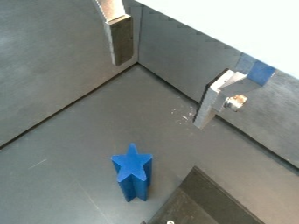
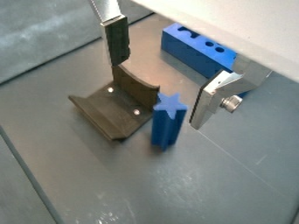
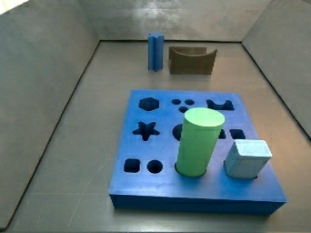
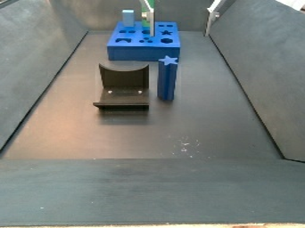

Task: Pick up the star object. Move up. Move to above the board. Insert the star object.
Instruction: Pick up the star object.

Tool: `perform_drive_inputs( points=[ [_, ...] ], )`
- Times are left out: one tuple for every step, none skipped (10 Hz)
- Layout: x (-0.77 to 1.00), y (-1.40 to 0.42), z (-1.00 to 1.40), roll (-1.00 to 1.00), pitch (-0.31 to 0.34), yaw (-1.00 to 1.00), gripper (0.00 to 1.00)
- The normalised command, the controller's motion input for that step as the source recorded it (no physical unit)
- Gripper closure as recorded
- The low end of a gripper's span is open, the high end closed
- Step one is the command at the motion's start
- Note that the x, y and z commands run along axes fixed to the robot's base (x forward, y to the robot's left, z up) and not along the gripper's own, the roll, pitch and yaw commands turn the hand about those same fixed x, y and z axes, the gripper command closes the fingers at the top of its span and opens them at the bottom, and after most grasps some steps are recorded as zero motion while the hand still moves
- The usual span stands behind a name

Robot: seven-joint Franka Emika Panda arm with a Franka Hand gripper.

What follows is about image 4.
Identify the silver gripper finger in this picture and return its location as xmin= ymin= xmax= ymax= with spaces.
xmin=139 ymin=0 xmax=155 ymax=36
xmin=204 ymin=0 xmax=223 ymax=36

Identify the dark blue star peg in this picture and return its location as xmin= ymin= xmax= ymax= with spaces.
xmin=158 ymin=56 xmax=178 ymax=101

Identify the blue shape sorter board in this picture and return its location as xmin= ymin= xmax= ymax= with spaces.
xmin=107 ymin=21 xmax=180 ymax=61

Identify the green cylinder peg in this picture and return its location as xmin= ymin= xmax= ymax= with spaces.
xmin=140 ymin=0 xmax=152 ymax=29

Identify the light blue square peg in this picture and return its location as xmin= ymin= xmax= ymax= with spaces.
xmin=121 ymin=9 xmax=135 ymax=27

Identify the black curved holder bracket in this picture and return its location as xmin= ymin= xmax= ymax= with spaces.
xmin=92 ymin=65 xmax=148 ymax=109

